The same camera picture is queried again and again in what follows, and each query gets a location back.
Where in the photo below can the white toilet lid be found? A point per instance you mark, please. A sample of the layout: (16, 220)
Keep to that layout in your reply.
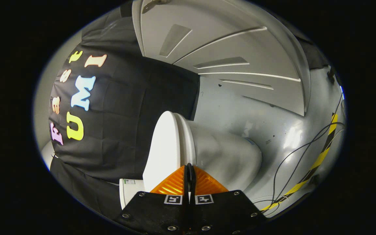
(162, 147)

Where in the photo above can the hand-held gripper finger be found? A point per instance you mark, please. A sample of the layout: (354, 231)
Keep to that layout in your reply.
(193, 186)
(186, 186)

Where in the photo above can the yellow black hazard tape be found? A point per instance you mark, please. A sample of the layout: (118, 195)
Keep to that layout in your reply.
(318, 160)

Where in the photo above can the black backdrop cloth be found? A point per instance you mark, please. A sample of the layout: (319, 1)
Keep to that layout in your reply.
(126, 107)

